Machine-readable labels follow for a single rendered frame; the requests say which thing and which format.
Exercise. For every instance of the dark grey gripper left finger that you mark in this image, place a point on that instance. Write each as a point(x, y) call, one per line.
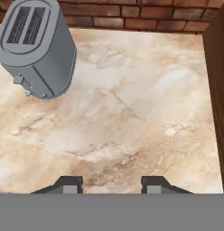
point(68, 183)

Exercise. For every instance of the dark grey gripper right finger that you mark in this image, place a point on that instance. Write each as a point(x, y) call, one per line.
point(154, 183)

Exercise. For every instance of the grey toaster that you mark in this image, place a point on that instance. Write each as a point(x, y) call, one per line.
point(41, 48)

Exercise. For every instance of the brown wooden cabinet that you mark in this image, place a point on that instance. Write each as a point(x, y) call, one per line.
point(217, 90)

